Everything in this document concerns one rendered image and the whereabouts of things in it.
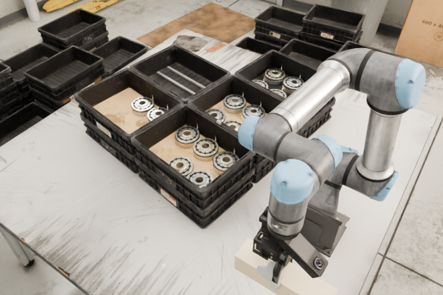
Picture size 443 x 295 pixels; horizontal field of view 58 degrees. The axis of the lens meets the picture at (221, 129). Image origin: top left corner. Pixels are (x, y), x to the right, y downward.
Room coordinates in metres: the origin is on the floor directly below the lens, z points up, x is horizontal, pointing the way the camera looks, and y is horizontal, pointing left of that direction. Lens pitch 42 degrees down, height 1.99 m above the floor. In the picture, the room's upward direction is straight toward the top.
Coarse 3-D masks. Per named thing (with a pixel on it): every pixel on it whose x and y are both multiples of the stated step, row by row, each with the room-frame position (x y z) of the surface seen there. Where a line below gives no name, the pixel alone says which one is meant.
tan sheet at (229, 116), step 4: (216, 104) 1.46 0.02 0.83; (220, 104) 1.46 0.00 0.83; (248, 104) 1.46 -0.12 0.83; (212, 108) 1.43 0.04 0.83; (216, 108) 1.43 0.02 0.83; (220, 108) 1.43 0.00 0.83; (224, 112) 1.40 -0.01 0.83; (228, 112) 1.40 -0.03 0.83; (228, 116) 1.37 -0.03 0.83; (232, 116) 1.37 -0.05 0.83; (236, 116) 1.37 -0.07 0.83; (240, 116) 1.37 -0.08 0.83; (228, 120) 1.35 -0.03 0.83; (236, 120) 1.35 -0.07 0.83
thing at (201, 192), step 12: (180, 108) 1.31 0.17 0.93; (192, 108) 1.31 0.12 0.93; (228, 132) 1.16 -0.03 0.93; (156, 156) 1.03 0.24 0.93; (252, 156) 1.05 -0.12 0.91; (168, 168) 0.97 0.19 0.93; (228, 168) 0.97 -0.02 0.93; (180, 180) 0.93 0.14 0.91; (216, 180) 0.91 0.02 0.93; (204, 192) 0.86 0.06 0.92
